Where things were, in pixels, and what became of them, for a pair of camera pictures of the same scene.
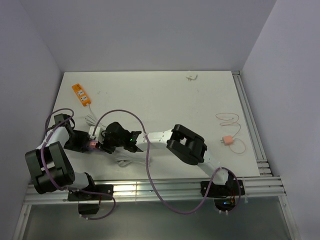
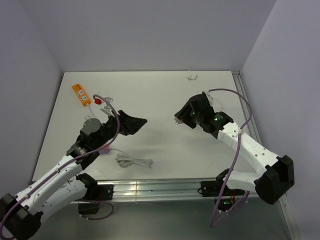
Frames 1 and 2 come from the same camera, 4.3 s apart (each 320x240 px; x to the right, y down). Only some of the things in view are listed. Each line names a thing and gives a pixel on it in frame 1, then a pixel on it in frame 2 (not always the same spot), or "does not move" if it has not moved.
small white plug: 191,78 does not move
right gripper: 104,146 → 184,114
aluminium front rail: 160,191 does not move
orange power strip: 81,94 does not move
